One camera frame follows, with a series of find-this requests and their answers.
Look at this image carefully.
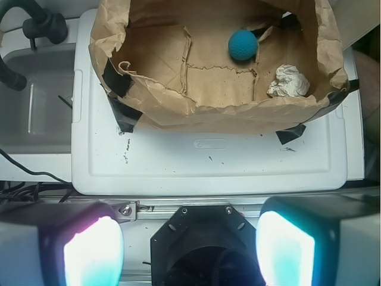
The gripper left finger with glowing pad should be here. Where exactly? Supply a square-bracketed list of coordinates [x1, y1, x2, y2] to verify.
[1, 202, 124, 285]

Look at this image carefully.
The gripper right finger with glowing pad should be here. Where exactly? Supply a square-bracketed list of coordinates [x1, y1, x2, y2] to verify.
[256, 194, 380, 285]

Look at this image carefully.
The white paper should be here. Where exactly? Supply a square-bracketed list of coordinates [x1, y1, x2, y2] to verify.
[267, 64, 310, 98]

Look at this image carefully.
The white plastic bin lid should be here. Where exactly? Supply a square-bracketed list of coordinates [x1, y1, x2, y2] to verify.
[71, 10, 348, 197]

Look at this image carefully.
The clear plastic tub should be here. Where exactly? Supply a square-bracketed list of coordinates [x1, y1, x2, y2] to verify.
[1, 43, 76, 154]

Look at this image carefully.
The brown paper bag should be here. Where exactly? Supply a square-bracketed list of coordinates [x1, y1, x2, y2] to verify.
[89, 1, 350, 134]

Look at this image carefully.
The blue golf ball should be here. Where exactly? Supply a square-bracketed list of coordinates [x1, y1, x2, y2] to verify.
[228, 30, 258, 61]

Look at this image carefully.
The aluminium extrusion rail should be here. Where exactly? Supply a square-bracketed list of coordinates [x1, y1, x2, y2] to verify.
[64, 195, 270, 223]

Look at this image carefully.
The thin black cable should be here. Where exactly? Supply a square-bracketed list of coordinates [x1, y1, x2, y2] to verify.
[0, 148, 71, 183]

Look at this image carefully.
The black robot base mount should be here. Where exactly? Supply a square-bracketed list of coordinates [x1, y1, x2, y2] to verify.
[151, 207, 266, 285]

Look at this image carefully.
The black clamp with hose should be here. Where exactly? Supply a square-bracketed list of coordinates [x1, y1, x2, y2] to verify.
[0, 0, 68, 92]

